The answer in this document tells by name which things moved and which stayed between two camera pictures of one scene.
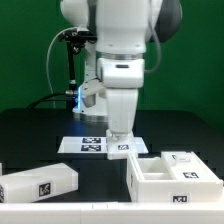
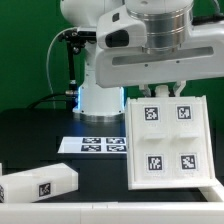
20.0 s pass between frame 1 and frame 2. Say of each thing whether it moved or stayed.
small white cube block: moved
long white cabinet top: stayed
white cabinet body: moved
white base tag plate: stayed
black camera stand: stayed
